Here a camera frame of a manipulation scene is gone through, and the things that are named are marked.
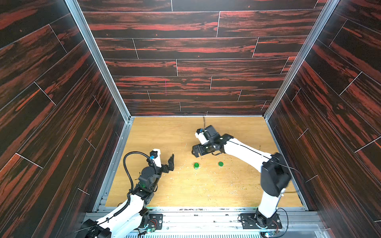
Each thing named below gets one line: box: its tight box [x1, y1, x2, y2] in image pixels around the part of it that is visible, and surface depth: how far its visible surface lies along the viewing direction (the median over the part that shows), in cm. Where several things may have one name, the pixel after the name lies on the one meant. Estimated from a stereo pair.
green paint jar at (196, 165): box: [193, 162, 200, 170], surface depth 94 cm
